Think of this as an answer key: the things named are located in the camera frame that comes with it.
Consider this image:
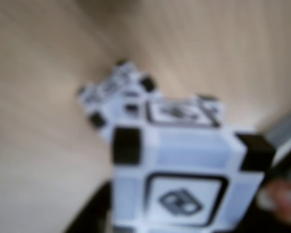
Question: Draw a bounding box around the white cube with lightning symbol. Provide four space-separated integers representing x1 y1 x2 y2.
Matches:
110 96 276 233

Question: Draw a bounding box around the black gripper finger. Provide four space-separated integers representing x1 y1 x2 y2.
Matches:
63 182 113 233

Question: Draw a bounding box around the white cube with crossed symbol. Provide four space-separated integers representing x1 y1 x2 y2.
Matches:
77 59 158 139

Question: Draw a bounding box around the grey bar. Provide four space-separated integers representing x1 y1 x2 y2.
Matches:
256 104 291 180

